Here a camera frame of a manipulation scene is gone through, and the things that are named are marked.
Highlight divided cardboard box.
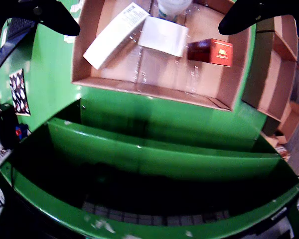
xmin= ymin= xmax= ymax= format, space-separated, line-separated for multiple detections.
xmin=241 ymin=16 xmax=299 ymax=122

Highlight dark keyboard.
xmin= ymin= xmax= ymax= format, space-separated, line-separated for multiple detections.
xmin=81 ymin=200 xmax=231 ymax=226

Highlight white carton with black spots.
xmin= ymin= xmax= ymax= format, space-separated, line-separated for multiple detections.
xmin=137 ymin=15 xmax=189 ymax=58

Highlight shallow cardboard tray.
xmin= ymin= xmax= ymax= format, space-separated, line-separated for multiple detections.
xmin=71 ymin=0 xmax=256 ymax=112

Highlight long white printed box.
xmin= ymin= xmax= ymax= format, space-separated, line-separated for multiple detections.
xmin=83 ymin=1 xmax=150 ymax=70

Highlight black patterned card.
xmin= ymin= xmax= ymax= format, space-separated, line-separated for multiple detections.
xmin=9 ymin=69 xmax=31 ymax=117

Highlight red product box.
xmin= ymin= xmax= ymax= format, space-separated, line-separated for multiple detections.
xmin=186 ymin=38 xmax=234 ymax=67

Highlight green metal chute bin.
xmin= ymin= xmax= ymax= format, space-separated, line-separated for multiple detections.
xmin=0 ymin=98 xmax=299 ymax=239

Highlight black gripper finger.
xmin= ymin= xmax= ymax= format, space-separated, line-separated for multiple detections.
xmin=218 ymin=0 xmax=299 ymax=36
xmin=0 ymin=0 xmax=81 ymax=37

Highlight small brown floor cartons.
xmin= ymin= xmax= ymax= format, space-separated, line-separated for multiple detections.
xmin=260 ymin=101 xmax=299 ymax=160

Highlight small blue red item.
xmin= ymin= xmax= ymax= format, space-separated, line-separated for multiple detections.
xmin=14 ymin=123 xmax=30 ymax=137

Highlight white bottle with teal label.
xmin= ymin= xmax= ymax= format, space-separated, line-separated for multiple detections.
xmin=156 ymin=0 xmax=192 ymax=22

